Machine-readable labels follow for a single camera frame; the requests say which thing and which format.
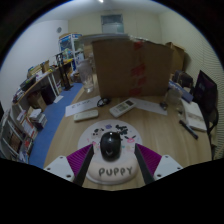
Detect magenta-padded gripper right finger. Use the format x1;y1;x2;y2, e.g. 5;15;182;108
133;143;184;186

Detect handwritten white paper sheet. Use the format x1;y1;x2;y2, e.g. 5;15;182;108
64;95;103;118

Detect cluttered shelf unit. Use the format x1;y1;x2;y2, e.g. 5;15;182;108
0;103;48;164

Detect clear plastic container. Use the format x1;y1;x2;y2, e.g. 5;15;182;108
164;88;183;108

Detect large brown cardboard box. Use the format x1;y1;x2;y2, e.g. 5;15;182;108
81;33;175;99

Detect wall air vent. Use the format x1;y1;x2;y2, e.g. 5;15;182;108
100;13;125;34

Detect white remote with buttons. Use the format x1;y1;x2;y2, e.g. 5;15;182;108
109;98;137;118

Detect black eyeglasses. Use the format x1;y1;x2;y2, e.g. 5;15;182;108
96;97;112;108

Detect white open book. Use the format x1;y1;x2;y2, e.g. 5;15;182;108
181;99;208;133

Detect beige printed mouse pad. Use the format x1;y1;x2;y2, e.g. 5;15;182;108
77;119;144;186

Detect glass door display fridge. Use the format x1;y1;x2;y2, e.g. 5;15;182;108
58;32;84;68

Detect black marker pen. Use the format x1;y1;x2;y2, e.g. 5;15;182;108
178;119;200;140

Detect blue book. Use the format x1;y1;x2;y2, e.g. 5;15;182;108
168;80;194;104

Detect wooden side desk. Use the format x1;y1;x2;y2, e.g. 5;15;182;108
12;59;75;113

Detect black office chair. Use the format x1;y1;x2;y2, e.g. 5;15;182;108
193;69;220;161

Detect clear glass jar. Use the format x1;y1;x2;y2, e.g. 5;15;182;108
77;59;96;94

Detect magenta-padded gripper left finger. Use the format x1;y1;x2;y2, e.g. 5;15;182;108
43;143;96;188

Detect black computer mouse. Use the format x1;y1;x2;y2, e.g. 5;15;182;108
99;131;122;162

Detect plain white remote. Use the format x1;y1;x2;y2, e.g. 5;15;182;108
73;109;100;123

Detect dark storage box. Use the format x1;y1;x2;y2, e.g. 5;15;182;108
173;69;194;89

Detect black floor stand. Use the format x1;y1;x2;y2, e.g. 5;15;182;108
54;51;74;92

